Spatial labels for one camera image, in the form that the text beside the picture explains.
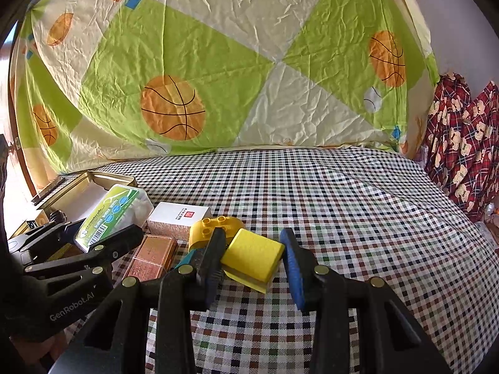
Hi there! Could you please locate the clear plastic box green label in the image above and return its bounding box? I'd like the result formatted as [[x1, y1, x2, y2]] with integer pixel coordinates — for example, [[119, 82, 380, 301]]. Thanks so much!
[[74, 185, 154, 252]]

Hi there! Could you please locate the yellow building block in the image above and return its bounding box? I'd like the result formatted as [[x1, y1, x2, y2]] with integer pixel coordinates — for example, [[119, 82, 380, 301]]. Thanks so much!
[[188, 215, 245, 254]]

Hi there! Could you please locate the red bear print cloth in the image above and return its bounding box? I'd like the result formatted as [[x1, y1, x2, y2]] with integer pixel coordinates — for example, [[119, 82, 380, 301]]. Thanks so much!
[[423, 72, 499, 223]]

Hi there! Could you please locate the white box red stamp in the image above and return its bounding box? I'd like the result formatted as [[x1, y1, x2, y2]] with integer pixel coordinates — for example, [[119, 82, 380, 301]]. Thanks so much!
[[147, 202, 212, 241]]

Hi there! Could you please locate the copper embossed card box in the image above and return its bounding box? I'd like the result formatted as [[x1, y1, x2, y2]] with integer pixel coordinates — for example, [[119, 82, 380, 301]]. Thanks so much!
[[125, 234, 179, 282]]

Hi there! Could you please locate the yellow sponge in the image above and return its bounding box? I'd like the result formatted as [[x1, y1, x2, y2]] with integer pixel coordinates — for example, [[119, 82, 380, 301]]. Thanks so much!
[[220, 228, 285, 294]]

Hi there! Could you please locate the brown wooden door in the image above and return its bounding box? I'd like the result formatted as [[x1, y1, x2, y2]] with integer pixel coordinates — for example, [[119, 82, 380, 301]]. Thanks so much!
[[0, 23, 37, 219]]

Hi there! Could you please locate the clear plastic bag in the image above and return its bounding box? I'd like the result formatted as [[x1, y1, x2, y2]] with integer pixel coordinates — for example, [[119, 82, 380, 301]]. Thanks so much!
[[477, 203, 499, 242]]

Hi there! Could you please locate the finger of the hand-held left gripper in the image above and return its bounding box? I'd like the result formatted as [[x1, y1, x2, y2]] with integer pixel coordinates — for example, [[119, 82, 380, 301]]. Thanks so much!
[[7, 220, 84, 261], [23, 224, 145, 281]]

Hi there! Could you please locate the basketball print bed sheet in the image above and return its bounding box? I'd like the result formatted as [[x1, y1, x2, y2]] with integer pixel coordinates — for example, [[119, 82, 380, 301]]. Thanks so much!
[[10, 0, 439, 174]]

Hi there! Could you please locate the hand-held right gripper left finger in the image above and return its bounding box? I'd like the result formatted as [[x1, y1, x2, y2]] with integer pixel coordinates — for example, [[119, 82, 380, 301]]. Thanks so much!
[[51, 227, 227, 374]]

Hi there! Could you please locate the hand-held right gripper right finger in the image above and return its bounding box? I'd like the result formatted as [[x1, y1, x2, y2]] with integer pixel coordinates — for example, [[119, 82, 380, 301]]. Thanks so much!
[[279, 227, 455, 374]]

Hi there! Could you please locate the person's left hand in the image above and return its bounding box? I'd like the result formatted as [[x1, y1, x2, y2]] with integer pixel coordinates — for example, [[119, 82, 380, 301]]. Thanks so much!
[[23, 331, 73, 374]]

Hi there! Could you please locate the gold metal tin box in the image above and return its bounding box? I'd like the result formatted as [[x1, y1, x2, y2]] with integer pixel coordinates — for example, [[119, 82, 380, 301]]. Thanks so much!
[[33, 170, 138, 242]]

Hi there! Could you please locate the checkered tablecloth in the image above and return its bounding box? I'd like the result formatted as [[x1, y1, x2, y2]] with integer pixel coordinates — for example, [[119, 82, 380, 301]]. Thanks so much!
[[58, 146, 499, 374]]

